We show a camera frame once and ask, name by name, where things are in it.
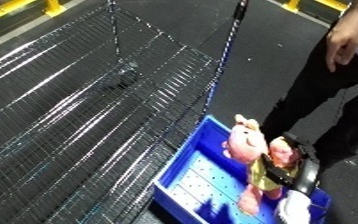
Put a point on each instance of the pink and yellow soft toy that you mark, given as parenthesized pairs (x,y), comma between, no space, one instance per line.
(245,143)

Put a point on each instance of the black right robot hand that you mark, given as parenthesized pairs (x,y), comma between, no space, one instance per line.
(309,166)

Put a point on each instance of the pale right robot arm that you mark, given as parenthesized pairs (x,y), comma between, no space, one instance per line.
(294,208)

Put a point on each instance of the person's hand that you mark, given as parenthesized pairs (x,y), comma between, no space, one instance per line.
(344,43)

